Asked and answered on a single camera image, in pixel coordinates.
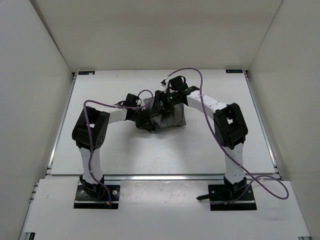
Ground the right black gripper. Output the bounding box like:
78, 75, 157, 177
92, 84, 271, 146
151, 91, 180, 117

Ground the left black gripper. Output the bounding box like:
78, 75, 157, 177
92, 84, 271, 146
128, 108, 154, 132

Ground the grey pleated skirt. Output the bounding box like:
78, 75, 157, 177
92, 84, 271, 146
143, 97, 186, 131

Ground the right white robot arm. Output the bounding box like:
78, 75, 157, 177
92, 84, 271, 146
150, 75, 248, 200

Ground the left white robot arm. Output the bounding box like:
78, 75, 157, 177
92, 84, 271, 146
71, 93, 154, 199

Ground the left blue corner label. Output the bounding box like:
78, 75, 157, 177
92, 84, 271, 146
77, 71, 95, 76

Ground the blue corner label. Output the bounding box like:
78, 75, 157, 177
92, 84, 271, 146
225, 69, 243, 74
77, 71, 95, 76

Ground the right blue corner label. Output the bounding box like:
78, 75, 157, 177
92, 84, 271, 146
225, 69, 243, 74

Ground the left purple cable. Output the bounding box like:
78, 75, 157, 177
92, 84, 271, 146
83, 89, 155, 193

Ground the purple cable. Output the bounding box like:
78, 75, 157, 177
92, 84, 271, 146
161, 67, 290, 200
83, 89, 155, 193

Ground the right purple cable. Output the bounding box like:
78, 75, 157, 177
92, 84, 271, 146
161, 67, 290, 200

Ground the aluminium front rail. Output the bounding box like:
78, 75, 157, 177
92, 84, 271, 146
104, 174, 224, 181

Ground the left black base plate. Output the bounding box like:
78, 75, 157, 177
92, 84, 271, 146
73, 183, 121, 210

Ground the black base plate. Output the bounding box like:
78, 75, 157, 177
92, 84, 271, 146
196, 184, 257, 211
73, 183, 121, 210

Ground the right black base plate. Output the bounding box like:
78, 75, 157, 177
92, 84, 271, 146
196, 184, 257, 211

